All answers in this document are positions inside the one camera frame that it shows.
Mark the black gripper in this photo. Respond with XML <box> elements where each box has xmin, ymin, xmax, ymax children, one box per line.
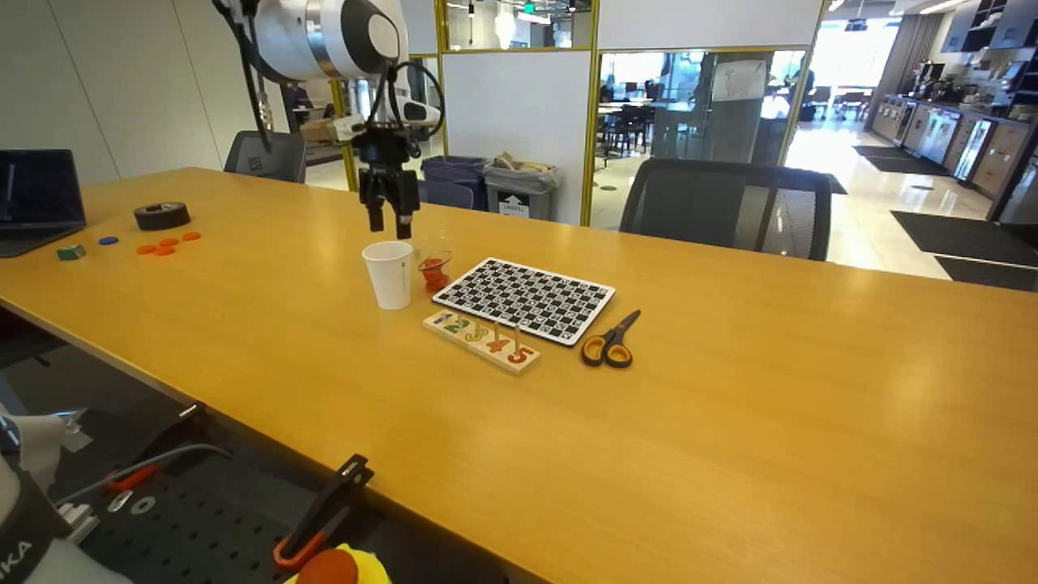
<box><xmin>354</xmin><ymin>127</ymin><xmax>425</xmax><ymax>244</ymax></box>

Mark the white paper cup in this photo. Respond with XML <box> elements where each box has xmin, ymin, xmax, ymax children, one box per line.
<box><xmin>361</xmin><ymin>238</ymin><xmax>420</xmax><ymax>314</ymax></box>

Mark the clear plastic cup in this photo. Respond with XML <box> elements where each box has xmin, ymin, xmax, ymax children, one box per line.
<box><xmin>415</xmin><ymin>251</ymin><xmax>454</xmax><ymax>300</ymax></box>

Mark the dark blue bin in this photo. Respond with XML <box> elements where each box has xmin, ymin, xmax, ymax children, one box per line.
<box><xmin>420</xmin><ymin>154</ymin><xmax>494</xmax><ymax>212</ymax></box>

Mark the grey bin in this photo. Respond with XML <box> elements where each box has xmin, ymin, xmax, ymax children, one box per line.
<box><xmin>480</xmin><ymin>154</ymin><xmax>566</xmax><ymax>223</ymax></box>

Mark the dark grey office chair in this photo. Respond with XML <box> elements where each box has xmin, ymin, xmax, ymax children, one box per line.
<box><xmin>617</xmin><ymin>156</ymin><xmax>850</xmax><ymax>262</ymax></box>
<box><xmin>221</xmin><ymin>127</ymin><xmax>309</xmax><ymax>184</ymax></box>

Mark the wooden number puzzle board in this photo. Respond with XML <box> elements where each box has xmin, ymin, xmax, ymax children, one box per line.
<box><xmin>420</xmin><ymin>307</ymin><xmax>545</xmax><ymax>378</ymax></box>

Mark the black white calibration board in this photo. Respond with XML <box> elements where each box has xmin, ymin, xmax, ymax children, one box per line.
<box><xmin>428</xmin><ymin>252</ymin><xmax>619</xmax><ymax>350</ymax></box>

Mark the black tape roll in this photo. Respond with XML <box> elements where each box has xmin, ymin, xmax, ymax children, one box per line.
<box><xmin>134</xmin><ymin>197</ymin><xmax>195</xmax><ymax>234</ymax></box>

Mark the black background chair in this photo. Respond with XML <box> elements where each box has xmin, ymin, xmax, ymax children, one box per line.
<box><xmin>596</xmin><ymin>99</ymin><xmax>660</xmax><ymax>165</ymax></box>

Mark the black and red tool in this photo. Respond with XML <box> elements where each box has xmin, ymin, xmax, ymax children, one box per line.
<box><xmin>269</xmin><ymin>450</ymin><xmax>376</xmax><ymax>574</ymax></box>
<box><xmin>104</xmin><ymin>400</ymin><xmax>211</xmax><ymax>500</ymax></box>

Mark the yellow framed glass panel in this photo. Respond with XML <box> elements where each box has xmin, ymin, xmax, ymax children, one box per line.
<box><xmin>580</xmin><ymin>42</ymin><xmax>823</xmax><ymax>234</ymax></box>

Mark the grey concrete pillar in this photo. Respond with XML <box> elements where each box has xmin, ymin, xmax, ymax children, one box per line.
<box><xmin>651</xmin><ymin>49</ymin><xmax>792</xmax><ymax>168</ymax></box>

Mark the black laptop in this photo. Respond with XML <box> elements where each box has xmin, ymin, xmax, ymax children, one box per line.
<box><xmin>0</xmin><ymin>146</ymin><xmax>92</xmax><ymax>261</ymax></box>

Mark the yellow emergency stop button box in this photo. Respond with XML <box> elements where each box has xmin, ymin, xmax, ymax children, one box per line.
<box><xmin>284</xmin><ymin>543</ymin><xmax>396</xmax><ymax>584</ymax></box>

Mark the white paper sign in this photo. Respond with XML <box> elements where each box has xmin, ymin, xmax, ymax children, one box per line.
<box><xmin>706</xmin><ymin>56</ymin><xmax>773</xmax><ymax>108</ymax></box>

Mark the silver metal block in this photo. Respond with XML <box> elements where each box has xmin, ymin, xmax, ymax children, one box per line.
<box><xmin>52</xmin><ymin>497</ymin><xmax>104</xmax><ymax>546</ymax></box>

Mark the dark floor mat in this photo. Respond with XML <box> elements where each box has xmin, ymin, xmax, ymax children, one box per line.
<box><xmin>890</xmin><ymin>207</ymin><xmax>1038</xmax><ymax>270</ymax></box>
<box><xmin>852</xmin><ymin>143</ymin><xmax>954</xmax><ymax>178</ymax></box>
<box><xmin>933</xmin><ymin>252</ymin><xmax>1038</xmax><ymax>294</ymax></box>

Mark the black glass door cabinet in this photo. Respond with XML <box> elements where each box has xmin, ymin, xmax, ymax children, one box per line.
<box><xmin>864</xmin><ymin>94</ymin><xmax>1038</xmax><ymax>223</ymax></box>

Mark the black cable with white sleeve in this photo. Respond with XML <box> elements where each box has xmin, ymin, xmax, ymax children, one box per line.
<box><xmin>211</xmin><ymin>0</ymin><xmax>448</xmax><ymax>156</ymax></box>

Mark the small brown handled tool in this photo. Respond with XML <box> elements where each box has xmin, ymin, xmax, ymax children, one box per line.
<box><xmin>579</xmin><ymin>307</ymin><xmax>647</xmax><ymax>370</ymax></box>

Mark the grey cable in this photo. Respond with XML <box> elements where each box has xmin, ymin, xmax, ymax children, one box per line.
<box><xmin>60</xmin><ymin>439</ymin><xmax>233</xmax><ymax>505</ymax></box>

